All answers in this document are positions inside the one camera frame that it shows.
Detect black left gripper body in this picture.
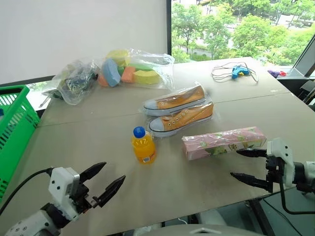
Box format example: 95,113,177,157
72,175,101,215

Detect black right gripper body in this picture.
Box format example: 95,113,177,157
265,155,287,193

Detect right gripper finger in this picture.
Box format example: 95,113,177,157
236,148,268,159
229,172,273,193

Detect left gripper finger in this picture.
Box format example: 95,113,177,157
79,161,107,184
96,175,126,208

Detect green plastic basket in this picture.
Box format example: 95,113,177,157
0,85,41,198

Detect clear bag of dark items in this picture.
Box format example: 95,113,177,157
41,57,99,106

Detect pink floral long box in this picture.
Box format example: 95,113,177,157
182,126,268,161

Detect orange juice bottle blue cap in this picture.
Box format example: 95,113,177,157
130,126,158,165

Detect orange canvas sneaker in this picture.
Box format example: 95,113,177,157
143,86,206,117
147,101,215,135

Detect dark equipment beside table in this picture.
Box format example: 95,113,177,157
298,79,315,107

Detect blue glue gun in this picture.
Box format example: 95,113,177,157
231,64,249,80

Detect thin metal rod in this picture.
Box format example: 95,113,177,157
38,96,51,108

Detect clear plastic shoe bag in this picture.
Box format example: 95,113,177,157
140,81,218,138

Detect small orange sponge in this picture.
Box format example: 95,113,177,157
98,73,109,88

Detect grey slanted panel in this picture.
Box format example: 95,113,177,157
291,34,315,80

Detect blue sponge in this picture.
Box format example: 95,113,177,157
101,58,122,88

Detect orange square sponge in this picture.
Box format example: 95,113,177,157
121,66,136,83

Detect yellow-green curved sponge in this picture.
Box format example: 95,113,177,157
132,69,162,86

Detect green sponge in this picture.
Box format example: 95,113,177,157
115,62,154,75

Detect yellow round sponge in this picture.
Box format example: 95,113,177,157
106,49,131,66

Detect clear plastic sponge bag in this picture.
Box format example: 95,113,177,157
96,47,176,91

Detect white roller blind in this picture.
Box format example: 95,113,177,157
0,0,167,85

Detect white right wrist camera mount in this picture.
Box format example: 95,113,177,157
266,138,295,185

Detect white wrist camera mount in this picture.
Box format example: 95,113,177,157
47,167,81,221
266,138,295,185

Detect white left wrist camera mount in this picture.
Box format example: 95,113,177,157
47,167,81,221

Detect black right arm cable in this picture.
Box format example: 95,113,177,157
280,181,315,215

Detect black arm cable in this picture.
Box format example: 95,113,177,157
0,168,54,210
280,181,315,215

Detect black table frame leg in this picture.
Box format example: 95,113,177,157
245,198,274,236

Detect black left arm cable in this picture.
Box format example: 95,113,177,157
0,168,54,210

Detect blue tool with cable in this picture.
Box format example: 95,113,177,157
212,61,260,84

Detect black window frame post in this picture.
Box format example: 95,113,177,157
165,0,172,56

